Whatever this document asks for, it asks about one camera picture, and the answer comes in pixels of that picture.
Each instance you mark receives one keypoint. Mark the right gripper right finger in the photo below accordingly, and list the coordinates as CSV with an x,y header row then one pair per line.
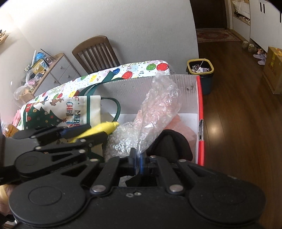
x,y
159,176

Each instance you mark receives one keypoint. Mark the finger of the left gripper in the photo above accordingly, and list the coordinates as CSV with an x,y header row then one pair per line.
x,y
83,143
53,131

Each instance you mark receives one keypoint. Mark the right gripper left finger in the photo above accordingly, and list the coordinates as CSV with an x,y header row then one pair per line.
x,y
112,171

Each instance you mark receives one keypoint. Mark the yellow sponge cloth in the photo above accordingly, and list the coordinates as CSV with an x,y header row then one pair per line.
x,y
107,127

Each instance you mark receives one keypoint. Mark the christmas print tote bag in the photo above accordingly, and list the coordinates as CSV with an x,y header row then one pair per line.
x,y
80,109

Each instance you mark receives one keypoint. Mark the black soft cap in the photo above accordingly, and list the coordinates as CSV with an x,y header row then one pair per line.
x,y
171,145

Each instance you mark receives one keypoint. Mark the pink mesh bath pouf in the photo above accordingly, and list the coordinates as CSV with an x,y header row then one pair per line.
x,y
152,124

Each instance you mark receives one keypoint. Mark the clear bubble wrap sheet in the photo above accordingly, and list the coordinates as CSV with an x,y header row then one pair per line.
x,y
161,105

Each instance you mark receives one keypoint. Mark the left human hand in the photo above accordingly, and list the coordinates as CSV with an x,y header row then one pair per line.
x,y
5,192

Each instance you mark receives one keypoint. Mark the orange tea plastic bottle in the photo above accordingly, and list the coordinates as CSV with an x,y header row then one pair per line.
x,y
9,130

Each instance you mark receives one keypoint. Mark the red white cardboard box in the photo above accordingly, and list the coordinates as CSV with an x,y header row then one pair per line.
x,y
131,93

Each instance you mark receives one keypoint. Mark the balloon pattern tablecloth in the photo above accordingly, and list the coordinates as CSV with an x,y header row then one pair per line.
x,y
125,71

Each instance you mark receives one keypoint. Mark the white drawer sideboard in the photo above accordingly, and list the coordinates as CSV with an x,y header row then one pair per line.
x,y
60,71

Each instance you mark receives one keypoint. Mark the brown wooden chair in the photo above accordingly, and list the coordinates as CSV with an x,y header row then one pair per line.
x,y
95,54

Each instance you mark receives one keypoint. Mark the yellow rim trash bin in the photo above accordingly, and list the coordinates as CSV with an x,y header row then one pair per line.
x,y
204,68

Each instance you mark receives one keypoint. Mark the brown cardboard box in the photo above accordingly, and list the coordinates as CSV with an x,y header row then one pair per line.
x,y
272,70

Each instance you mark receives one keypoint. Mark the patterned entry rug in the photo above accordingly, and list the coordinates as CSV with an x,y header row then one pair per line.
x,y
215,35

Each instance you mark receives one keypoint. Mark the purple slippers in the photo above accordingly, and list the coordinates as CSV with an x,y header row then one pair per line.
x,y
261,56

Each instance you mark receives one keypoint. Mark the white tall cabinets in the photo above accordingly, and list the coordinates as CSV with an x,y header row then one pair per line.
x,y
256,21

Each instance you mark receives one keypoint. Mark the wooden wall shelf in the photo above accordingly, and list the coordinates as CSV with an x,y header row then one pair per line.
x,y
3,36

